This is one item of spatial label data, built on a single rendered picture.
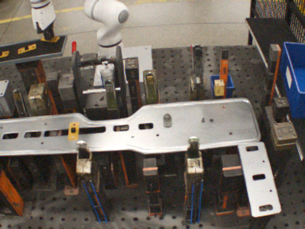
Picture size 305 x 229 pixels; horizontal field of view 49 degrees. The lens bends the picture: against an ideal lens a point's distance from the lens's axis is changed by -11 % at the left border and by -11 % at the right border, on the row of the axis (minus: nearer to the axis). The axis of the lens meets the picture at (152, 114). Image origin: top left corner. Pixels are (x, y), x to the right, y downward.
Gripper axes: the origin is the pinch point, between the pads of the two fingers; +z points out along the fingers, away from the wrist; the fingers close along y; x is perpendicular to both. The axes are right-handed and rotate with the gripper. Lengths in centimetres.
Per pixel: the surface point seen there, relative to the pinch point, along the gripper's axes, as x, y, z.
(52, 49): 2.3, 2.6, 5.7
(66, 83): 13.3, 11.7, 13.9
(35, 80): -8.2, 8.2, 20.1
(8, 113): -9.0, 28.6, 20.6
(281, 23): 88, -68, 19
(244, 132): 82, 8, 22
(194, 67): 59, -5, 8
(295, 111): 99, -2, 15
